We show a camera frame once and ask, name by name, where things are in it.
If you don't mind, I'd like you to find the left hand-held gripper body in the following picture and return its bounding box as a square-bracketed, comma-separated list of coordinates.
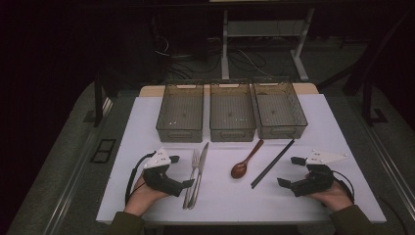
[142, 147, 184, 198]

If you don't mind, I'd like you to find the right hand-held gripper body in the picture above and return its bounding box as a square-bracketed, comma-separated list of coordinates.
[289, 149, 348, 198]

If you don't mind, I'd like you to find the silver metal fork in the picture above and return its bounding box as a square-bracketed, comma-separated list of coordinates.
[182, 149, 201, 210]

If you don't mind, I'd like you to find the silver metal knife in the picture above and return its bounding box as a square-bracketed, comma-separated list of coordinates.
[187, 141, 209, 211]

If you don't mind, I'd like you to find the brown wooden spoon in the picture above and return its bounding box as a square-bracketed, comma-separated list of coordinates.
[230, 139, 265, 180]

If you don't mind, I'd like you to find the clear brown plastic bin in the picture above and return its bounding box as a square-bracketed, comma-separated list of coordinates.
[208, 81, 257, 143]
[156, 82, 205, 144]
[253, 80, 308, 140]

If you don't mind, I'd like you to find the person's right hand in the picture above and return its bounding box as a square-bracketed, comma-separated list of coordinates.
[307, 178, 355, 213]

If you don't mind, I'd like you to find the person's left hand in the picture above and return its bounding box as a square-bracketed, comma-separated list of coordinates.
[123, 174, 169, 217]

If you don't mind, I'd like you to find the white board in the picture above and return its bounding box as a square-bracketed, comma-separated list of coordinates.
[96, 93, 388, 225]

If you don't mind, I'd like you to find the black metal stand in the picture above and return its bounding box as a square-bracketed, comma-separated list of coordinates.
[316, 9, 415, 127]

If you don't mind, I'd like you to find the white metal stand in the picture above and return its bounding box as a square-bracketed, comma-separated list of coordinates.
[220, 8, 316, 82]

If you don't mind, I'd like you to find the black floor socket frame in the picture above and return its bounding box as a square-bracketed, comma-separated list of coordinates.
[90, 138, 117, 165]

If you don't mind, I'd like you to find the bundle of floor cables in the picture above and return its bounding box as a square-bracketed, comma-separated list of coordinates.
[152, 16, 273, 81]

